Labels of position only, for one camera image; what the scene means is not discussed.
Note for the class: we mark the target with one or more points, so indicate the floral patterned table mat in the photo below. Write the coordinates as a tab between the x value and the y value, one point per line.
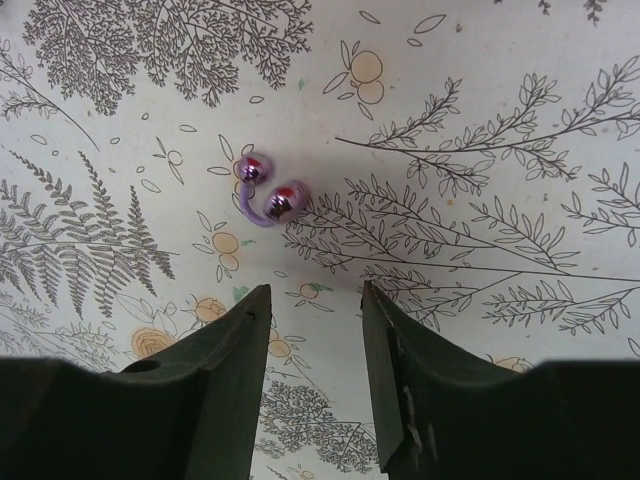
478	161

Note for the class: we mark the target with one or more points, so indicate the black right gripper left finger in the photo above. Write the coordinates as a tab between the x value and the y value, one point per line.
187	412

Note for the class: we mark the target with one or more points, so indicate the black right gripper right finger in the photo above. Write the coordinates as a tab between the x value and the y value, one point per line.
441	412

